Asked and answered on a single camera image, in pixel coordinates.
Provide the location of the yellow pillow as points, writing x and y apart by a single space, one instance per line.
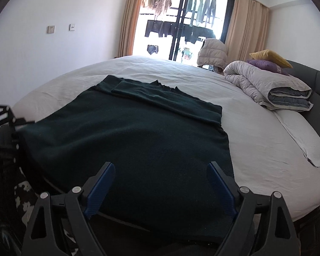
272 57

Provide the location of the round bed with white sheet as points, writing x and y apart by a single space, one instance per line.
242 138

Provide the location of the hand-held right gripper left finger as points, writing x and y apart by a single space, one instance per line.
101 189

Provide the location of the colourful hanging cloth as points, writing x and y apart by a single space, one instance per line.
186 53

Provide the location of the beige curtain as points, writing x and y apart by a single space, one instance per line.
248 26
130 18

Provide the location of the beige puffer jacket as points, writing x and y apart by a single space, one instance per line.
213 52

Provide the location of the white wall socket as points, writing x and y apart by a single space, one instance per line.
72 27
51 29

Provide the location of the dark hanging shorts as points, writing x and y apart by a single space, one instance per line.
152 49

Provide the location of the black white patterned cloth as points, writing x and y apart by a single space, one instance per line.
25 189

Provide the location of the dark green sweater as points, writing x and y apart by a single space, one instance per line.
136 138

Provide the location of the row of hanging trousers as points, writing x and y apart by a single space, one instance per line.
201 5

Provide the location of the floral hanging jacket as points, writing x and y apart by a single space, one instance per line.
162 1

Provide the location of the white pillow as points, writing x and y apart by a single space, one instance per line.
304 136

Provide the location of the folded grey duvet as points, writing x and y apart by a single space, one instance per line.
250 80

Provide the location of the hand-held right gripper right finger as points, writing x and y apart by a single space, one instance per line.
221 189

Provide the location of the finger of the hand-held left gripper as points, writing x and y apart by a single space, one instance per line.
18 120

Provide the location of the row of dark hanging clothes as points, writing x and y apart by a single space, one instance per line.
160 28

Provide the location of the purple pillow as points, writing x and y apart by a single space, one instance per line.
264 65

